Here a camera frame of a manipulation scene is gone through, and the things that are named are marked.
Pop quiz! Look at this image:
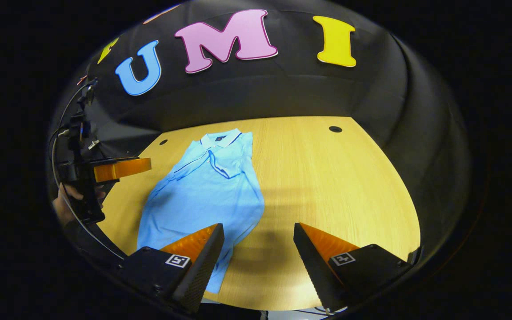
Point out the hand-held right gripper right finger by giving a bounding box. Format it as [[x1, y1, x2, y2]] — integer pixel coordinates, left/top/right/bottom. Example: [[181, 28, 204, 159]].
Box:
[[293, 222, 412, 312]]

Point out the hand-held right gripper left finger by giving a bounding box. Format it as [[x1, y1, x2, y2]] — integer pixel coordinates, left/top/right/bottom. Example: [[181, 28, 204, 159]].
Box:
[[118, 223, 225, 314]]

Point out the light blue T-shirt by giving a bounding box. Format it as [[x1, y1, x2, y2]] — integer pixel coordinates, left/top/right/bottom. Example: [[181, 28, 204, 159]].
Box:
[[137, 128, 265, 295]]

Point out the black backdrop cloth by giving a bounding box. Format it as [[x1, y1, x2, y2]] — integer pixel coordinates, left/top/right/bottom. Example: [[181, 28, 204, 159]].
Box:
[[47, 0, 472, 267]]

